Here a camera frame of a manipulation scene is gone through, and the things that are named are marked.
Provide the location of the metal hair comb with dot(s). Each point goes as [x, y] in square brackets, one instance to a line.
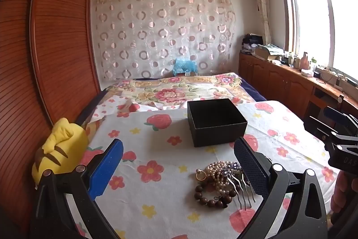
[232, 167]

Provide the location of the strawberry print bedsheet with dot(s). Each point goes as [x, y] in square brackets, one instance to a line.
[156, 149]

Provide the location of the floral blanket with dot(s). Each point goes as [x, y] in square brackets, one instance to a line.
[173, 91]

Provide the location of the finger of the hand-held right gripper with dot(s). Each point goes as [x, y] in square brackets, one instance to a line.
[317, 130]
[337, 113]

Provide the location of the wooden cabinet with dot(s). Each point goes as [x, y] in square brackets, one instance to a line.
[279, 79]

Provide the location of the pink bottle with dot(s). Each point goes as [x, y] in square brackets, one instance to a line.
[304, 61]

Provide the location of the yellow plush toy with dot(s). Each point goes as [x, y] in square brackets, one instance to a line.
[65, 144]

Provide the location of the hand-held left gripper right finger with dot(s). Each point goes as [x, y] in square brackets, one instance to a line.
[249, 163]

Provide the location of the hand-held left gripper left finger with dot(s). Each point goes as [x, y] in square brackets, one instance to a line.
[106, 169]

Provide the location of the circle patterned curtain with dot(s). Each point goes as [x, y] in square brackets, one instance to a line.
[156, 32]

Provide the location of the wooden wardrobe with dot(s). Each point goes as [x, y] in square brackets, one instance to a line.
[42, 46]

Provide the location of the window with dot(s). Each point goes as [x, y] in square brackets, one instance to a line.
[316, 12]

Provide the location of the blue plastic bag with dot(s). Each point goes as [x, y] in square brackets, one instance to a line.
[184, 65]

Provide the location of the person's right hand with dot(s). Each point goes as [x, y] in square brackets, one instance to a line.
[343, 191]

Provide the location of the dark blue bed sheet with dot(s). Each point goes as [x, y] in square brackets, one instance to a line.
[253, 92]

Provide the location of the pile of dark clothes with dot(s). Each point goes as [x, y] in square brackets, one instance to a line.
[251, 42]

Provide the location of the black cardboard box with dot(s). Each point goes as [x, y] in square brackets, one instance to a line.
[219, 132]

